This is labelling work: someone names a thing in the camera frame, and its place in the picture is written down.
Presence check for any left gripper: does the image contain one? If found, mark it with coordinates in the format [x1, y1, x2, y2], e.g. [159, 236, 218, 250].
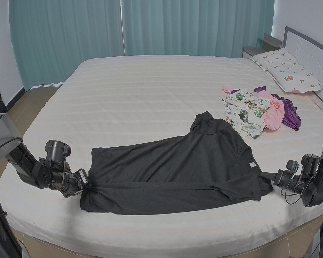
[63, 168, 90, 198]

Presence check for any bed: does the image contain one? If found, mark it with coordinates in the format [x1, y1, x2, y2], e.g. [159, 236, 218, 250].
[0, 26, 323, 255]

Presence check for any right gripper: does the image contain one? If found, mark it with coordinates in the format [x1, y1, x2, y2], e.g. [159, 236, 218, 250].
[274, 169, 295, 192]

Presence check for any white printed pillow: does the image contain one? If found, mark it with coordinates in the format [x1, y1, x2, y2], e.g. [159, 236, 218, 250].
[249, 48, 323, 93]

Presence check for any black T-shirt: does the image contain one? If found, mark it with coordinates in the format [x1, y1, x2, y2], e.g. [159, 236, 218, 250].
[79, 111, 274, 216]

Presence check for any pink garment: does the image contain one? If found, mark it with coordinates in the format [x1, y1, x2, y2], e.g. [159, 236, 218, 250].
[222, 84, 285, 130]

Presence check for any black cable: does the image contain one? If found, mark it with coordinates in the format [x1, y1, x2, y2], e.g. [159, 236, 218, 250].
[283, 190, 305, 205]

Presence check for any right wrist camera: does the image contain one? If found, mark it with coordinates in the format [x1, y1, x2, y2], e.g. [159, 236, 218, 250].
[285, 160, 300, 175]

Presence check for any grey bedside table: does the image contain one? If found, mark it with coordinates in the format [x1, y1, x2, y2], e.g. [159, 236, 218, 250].
[242, 33, 282, 59]

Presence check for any blue-green curtain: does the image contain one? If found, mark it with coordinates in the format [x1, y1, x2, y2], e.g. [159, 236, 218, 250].
[9, 0, 125, 89]
[121, 0, 275, 57]

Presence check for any white printed garment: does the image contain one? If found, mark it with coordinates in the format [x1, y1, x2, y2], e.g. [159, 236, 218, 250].
[222, 88, 267, 140]

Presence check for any purple garment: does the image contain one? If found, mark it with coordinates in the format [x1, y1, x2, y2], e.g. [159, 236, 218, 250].
[254, 86, 302, 131]

